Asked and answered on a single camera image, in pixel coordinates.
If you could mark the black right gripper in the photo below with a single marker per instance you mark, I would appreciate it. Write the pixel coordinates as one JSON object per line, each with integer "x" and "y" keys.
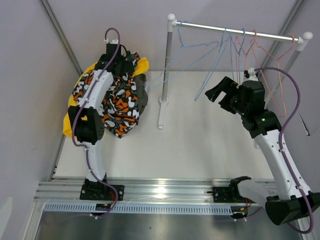
{"x": 228, "y": 86}

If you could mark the pink wire hanger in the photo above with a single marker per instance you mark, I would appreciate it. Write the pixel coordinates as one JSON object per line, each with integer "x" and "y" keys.
{"x": 246, "y": 50}
{"x": 272, "y": 79}

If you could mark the yellow shorts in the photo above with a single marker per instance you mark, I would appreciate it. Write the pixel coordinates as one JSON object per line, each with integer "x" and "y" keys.
{"x": 142, "y": 66}

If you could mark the olive green shorts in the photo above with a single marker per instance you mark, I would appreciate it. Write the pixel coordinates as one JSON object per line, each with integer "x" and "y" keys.
{"x": 140, "y": 81}

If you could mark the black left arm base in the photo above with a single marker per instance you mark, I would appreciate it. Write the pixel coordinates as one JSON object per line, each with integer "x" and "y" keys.
{"x": 95, "y": 191}

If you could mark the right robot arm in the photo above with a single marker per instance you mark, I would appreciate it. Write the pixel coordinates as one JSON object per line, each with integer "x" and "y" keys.
{"x": 293, "y": 198}

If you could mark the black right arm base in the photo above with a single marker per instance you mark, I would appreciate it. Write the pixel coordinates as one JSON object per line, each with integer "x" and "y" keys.
{"x": 230, "y": 193}

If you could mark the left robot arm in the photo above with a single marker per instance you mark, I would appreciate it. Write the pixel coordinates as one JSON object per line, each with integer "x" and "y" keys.
{"x": 87, "y": 127}

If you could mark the white steel clothes rack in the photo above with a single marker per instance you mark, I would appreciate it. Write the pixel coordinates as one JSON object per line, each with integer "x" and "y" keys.
{"x": 298, "y": 43}

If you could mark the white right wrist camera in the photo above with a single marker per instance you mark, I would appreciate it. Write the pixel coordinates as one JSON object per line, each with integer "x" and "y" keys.
{"x": 250, "y": 75}

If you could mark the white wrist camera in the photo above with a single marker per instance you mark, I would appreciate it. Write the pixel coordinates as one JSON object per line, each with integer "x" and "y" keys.
{"x": 111, "y": 42}
{"x": 250, "y": 75}

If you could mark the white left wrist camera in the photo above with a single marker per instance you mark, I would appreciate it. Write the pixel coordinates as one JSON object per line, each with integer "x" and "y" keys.
{"x": 111, "y": 42}

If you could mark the aluminium mounting rail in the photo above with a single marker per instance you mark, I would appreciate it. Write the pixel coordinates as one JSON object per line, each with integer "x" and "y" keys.
{"x": 159, "y": 190}

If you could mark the white slotted cable duct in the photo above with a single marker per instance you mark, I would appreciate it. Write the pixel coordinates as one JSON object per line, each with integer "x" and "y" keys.
{"x": 140, "y": 208}

